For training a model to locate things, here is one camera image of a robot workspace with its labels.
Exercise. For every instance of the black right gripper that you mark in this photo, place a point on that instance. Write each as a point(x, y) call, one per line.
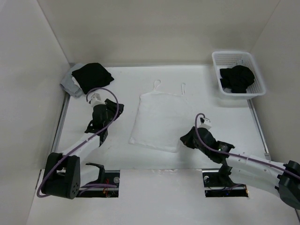
point(186, 138)

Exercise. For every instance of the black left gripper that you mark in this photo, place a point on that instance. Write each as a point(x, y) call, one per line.
point(111, 106)

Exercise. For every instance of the white tank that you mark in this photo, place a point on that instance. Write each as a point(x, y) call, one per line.
point(161, 120)
point(75, 82)

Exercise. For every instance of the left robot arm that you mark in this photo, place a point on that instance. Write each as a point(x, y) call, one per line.
point(66, 174)

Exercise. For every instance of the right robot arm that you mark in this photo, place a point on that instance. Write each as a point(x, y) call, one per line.
point(279, 179)

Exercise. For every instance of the folded black tank top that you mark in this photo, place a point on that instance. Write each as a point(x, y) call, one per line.
point(92, 75)

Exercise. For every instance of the folded white tank top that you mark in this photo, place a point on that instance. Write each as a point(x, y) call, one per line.
point(75, 82)

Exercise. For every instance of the folded grey tank top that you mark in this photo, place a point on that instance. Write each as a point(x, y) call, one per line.
point(68, 85)

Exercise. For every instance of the black tank tops in basket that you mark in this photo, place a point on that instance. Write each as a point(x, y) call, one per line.
point(237, 78)

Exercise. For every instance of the white garment in basket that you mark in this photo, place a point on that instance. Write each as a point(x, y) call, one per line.
point(227, 90)

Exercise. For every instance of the white plastic basket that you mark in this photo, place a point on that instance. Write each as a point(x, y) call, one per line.
point(229, 59)

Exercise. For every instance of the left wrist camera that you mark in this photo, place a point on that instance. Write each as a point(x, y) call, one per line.
point(96, 100)

